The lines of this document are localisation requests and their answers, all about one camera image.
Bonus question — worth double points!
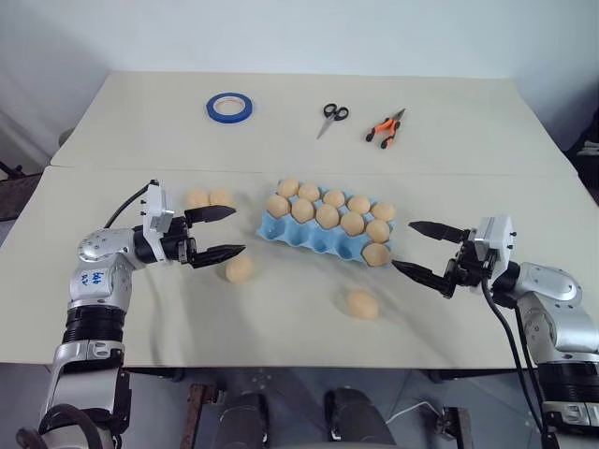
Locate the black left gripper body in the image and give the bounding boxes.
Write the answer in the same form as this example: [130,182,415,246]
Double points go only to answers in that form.
[159,215,197,269]

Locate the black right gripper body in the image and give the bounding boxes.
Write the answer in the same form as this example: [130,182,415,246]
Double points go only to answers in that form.
[443,228,499,289]

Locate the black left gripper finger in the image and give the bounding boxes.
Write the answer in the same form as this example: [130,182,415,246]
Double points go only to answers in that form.
[190,243,247,270]
[183,204,236,226]

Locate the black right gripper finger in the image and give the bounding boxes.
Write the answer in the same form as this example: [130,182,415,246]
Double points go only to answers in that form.
[407,220,470,244]
[391,259,458,300]

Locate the blue egg tray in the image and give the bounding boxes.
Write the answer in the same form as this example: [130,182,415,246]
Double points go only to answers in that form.
[255,180,398,271]

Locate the blue tape roll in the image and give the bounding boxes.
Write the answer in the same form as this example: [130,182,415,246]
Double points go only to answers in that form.
[206,92,255,125]

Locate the orange black pliers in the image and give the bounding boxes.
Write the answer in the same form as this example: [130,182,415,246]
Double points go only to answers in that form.
[364,108,407,152]

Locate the dark rounded shape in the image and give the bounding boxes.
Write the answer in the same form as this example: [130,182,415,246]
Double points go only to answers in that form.
[324,386,395,449]
[218,391,271,449]

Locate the dark chair base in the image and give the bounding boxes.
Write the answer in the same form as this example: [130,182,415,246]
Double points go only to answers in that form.
[0,157,48,222]

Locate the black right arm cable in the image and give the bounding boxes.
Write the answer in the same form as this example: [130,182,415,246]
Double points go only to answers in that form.
[479,275,561,449]

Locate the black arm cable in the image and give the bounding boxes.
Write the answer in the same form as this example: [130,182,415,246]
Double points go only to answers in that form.
[479,275,561,449]
[102,179,158,229]

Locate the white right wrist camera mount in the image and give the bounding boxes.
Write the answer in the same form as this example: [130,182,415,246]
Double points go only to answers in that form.
[474,214,519,273]

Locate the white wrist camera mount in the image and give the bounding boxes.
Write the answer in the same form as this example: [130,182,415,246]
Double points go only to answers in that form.
[139,180,176,245]
[474,214,519,273]

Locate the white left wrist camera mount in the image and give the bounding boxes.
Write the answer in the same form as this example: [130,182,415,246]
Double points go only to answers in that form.
[139,180,176,245]

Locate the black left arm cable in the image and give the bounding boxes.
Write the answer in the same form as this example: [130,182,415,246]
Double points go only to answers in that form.
[102,179,158,229]

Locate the thin white cable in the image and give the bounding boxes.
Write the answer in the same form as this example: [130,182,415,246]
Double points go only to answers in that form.
[387,398,434,423]

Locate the black handled scissors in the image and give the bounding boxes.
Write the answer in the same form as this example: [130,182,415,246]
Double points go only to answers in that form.
[315,102,351,141]

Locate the rusty brown metal frame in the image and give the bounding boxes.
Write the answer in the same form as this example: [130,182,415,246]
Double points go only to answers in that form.
[185,383,222,449]
[436,405,473,449]

